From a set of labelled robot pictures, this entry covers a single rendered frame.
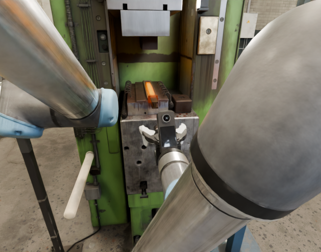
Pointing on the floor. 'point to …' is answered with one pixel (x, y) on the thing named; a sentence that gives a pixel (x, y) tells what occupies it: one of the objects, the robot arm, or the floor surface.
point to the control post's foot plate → (70, 248)
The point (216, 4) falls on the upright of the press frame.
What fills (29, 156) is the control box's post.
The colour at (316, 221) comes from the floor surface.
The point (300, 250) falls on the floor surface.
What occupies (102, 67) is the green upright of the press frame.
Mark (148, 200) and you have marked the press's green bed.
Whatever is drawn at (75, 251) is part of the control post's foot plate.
